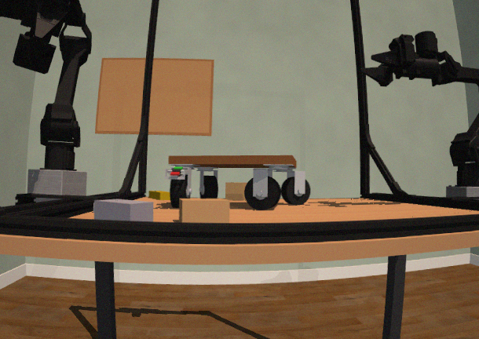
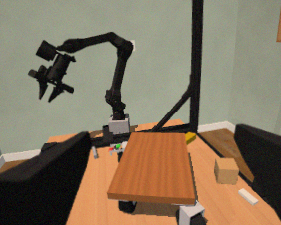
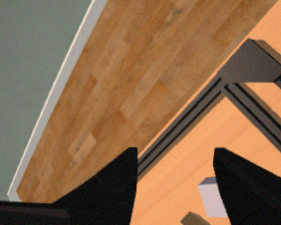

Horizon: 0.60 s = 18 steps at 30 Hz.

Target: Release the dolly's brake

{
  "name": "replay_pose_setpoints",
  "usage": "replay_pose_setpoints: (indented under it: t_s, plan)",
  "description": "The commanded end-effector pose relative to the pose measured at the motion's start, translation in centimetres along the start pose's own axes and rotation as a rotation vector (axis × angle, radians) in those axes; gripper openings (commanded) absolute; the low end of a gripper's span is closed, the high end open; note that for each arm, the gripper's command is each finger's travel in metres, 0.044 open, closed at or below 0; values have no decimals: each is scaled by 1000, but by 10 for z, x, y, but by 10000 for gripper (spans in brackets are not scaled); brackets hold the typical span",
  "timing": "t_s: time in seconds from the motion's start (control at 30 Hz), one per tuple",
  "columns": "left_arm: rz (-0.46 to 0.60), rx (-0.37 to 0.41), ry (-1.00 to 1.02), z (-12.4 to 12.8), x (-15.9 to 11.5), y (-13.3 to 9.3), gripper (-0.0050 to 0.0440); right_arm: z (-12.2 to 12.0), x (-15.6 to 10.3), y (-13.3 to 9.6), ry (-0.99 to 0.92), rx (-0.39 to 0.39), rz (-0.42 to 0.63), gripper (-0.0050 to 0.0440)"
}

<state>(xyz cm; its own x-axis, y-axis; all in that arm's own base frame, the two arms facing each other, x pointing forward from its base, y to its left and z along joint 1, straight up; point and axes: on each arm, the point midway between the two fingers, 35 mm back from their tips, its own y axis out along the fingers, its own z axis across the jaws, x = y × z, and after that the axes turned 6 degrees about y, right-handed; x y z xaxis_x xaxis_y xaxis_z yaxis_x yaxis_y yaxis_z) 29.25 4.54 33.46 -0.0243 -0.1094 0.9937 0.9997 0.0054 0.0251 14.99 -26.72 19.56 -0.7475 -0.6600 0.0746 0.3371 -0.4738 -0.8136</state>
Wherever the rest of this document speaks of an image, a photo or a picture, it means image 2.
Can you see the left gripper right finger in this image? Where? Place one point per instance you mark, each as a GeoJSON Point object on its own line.
{"type": "Point", "coordinates": [261, 151]}

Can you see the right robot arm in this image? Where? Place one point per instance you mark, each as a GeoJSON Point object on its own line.
{"type": "Point", "coordinates": [47, 51]}

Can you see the yellow rectangular block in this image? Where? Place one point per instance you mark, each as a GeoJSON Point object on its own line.
{"type": "Point", "coordinates": [190, 137]}

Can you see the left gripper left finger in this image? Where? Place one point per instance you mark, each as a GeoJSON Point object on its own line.
{"type": "Point", "coordinates": [42, 190]}

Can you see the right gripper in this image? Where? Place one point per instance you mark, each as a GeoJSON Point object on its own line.
{"type": "Point", "coordinates": [56, 73]}

